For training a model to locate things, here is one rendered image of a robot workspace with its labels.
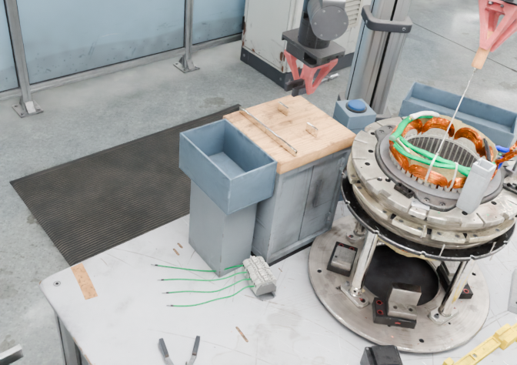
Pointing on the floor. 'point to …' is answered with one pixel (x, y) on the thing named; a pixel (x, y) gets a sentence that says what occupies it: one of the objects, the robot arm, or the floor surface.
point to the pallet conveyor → (11, 355)
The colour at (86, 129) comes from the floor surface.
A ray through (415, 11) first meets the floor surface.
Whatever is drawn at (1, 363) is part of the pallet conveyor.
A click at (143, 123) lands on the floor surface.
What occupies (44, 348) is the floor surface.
